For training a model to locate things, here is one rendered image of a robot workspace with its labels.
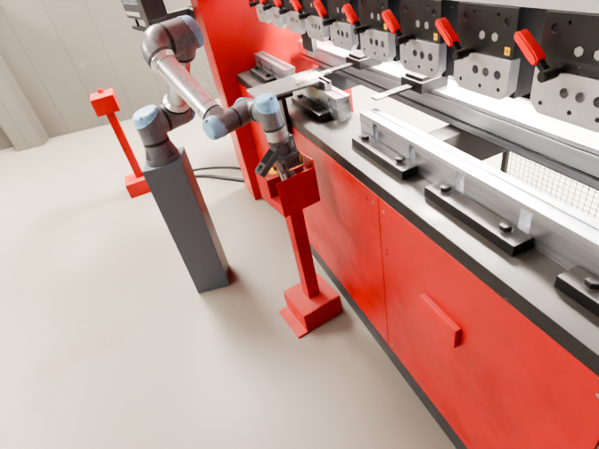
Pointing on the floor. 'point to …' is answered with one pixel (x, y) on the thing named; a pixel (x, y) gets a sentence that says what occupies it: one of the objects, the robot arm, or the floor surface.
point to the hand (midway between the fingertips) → (288, 188)
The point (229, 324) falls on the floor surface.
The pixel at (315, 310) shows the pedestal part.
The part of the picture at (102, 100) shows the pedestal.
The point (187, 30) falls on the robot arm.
